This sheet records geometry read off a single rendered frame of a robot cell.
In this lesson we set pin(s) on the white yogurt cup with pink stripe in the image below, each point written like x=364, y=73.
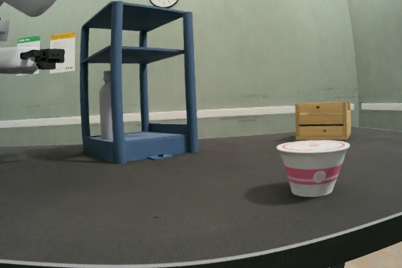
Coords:
x=312, y=167

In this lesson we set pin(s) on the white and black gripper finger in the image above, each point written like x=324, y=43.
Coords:
x=51, y=55
x=46, y=66

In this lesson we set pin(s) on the small wooden crate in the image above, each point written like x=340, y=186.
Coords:
x=323, y=127

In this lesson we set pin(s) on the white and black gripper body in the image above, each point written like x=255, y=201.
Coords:
x=11, y=63

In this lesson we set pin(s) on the blue shelving unit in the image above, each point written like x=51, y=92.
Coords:
x=166, y=139

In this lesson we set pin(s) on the grey bottle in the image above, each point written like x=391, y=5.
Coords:
x=105, y=108

